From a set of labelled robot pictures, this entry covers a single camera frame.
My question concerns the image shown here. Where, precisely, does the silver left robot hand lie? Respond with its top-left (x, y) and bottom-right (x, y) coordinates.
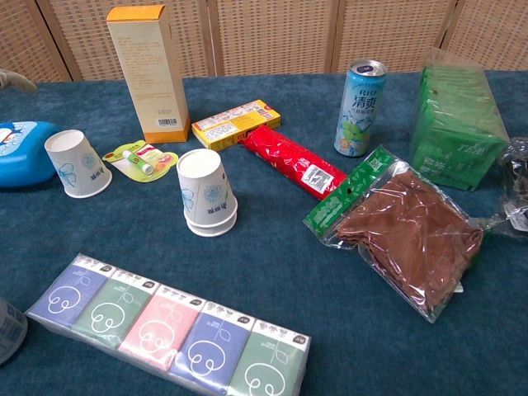
top-left (0, 68), bottom-right (39, 93)

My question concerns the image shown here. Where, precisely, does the white cup small blue flower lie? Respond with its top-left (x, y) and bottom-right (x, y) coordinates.
top-left (44, 129), bottom-right (113, 200)

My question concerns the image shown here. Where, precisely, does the white cup large blue flower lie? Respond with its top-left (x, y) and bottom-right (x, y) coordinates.
top-left (176, 148), bottom-right (239, 230)

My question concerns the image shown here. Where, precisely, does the blue pump soap bottle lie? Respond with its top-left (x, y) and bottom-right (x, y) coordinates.
top-left (0, 120), bottom-right (61, 190)

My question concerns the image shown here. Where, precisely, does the tall cream orange carton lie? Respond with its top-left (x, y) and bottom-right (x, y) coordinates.
top-left (106, 4), bottom-right (191, 144)

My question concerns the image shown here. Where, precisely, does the lip balm blister card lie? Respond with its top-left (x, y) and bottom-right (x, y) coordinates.
top-left (101, 140), bottom-right (180, 183)

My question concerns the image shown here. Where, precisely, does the flat yellow cardboard box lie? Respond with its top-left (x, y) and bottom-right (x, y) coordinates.
top-left (191, 99), bottom-right (282, 155)

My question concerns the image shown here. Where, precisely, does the white cup fern leaf print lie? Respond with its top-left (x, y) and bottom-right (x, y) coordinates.
top-left (184, 210), bottom-right (238, 238)

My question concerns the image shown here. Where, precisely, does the clear plastic jar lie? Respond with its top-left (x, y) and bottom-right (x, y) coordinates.
top-left (0, 297), bottom-right (29, 366)

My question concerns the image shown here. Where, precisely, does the woven wooden folding screen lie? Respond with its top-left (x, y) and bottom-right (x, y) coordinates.
top-left (0, 0), bottom-right (528, 83)

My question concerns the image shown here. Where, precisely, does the red snack packet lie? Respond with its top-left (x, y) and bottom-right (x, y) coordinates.
top-left (240, 125), bottom-right (347, 201)

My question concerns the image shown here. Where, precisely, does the multicolour pocket tissue pack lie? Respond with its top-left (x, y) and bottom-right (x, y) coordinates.
top-left (25, 252), bottom-right (313, 396)

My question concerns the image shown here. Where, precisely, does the blue felt table cover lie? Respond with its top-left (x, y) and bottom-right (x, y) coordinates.
top-left (0, 70), bottom-right (528, 396)

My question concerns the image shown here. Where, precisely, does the light blue drink can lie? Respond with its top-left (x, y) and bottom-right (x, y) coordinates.
top-left (333, 59), bottom-right (389, 158)

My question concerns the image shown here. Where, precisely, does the brown cloth in plastic bag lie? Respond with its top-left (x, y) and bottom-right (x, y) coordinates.
top-left (304, 144), bottom-right (484, 323)

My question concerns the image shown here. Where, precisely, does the green tea bag pack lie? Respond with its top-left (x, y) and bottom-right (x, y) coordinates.
top-left (408, 47), bottom-right (509, 192)

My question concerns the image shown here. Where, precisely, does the clear bag of black items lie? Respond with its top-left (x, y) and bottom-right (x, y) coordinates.
top-left (480, 137), bottom-right (528, 240)

